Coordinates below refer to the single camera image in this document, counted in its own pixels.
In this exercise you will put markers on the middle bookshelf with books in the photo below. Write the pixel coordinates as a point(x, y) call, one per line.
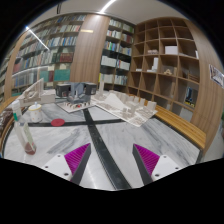
point(116, 55)

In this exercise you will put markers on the white lidded ceramic cup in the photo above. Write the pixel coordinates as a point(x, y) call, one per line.
point(35, 112)

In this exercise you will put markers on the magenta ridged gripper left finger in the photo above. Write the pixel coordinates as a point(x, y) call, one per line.
point(70, 166)

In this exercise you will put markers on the wall poster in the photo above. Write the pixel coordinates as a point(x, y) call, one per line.
point(216, 76)

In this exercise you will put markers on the white city block model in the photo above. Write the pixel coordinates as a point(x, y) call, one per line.
point(131, 109)

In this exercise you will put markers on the wooden cubby shelf unit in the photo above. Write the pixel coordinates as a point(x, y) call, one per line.
point(157, 76)

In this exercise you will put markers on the white box on shelf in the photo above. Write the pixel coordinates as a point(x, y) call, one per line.
point(171, 50)

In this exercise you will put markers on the yellow black book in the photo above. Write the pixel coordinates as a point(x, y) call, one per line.
point(188, 98)

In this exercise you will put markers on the bookshelf with books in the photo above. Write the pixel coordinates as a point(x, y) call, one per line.
point(46, 52)
point(116, 55)

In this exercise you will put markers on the grey architectural building model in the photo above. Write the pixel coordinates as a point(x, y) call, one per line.
point(76, 92)

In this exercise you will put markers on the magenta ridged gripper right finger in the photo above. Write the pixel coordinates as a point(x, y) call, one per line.
point(151, 166)

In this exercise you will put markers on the red round coaster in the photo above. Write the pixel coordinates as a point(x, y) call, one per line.
point(57, 122)

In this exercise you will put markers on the white frame architectural model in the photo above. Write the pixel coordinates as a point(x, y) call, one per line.
point(37, 93)

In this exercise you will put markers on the left bookshelf with books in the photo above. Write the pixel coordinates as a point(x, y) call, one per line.
point(46, 52)

